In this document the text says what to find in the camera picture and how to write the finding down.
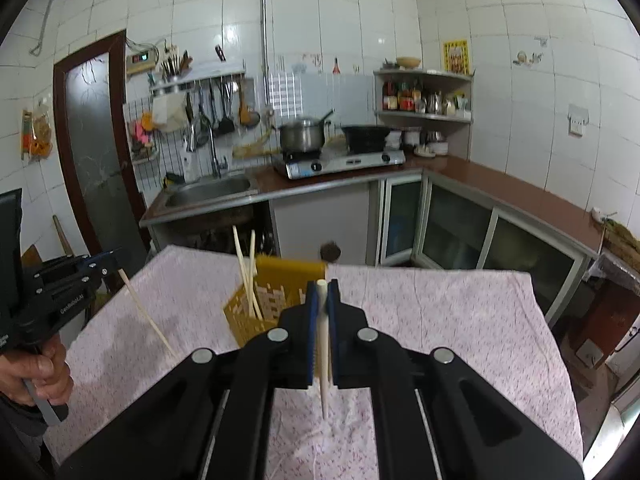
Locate orange snack bags on wall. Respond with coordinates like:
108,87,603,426
20,104,52,160

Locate corner shelf with condiments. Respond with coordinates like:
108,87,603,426
374,68,473,158

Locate stacked white plates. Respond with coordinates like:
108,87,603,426
387,129,450,158

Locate yellow perforated utensil holder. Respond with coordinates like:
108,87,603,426
224,255,326,348

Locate steel cooking pot with lid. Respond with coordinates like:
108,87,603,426
278,110,334,153

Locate wooden bowl on shelf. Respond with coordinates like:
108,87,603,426
396,56,421,70

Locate kitchen counter with cabinets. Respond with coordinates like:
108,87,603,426
141,156,602,323

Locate person left hand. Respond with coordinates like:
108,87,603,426
0,334,74,406

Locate dark wooden glass door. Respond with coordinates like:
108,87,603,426
53,32,150,270

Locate grey wall pipe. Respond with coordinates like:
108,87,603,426
259,0,269,79

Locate wall timer box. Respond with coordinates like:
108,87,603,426
126,48,160,77

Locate wire grid wall rack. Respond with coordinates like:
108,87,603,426
122,98,184,191

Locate steel gas stove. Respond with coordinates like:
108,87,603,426
272,146,406,180

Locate white wall power socket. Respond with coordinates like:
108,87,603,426
567,104,589,138

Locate chopstick in holder left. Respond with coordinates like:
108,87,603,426
232,226,264,321

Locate chrome faucet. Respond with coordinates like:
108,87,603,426
195,117,228,178

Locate chopstick in holder right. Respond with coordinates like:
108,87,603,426
247,230,259,318

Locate wall utensil rack shelf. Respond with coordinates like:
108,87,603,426
150,61,245,96

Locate yellow wall poster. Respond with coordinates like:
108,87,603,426
442,39,471,75

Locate chopstick in holder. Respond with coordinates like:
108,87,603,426
232,226,264,321
247,230,259,318

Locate steel kitchen sink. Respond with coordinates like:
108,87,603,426
149,174,258,214

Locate wooden chopstick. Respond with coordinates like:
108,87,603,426
316,280,330,419
117,268,178,361

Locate black wok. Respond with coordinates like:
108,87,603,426
342,125,392,155

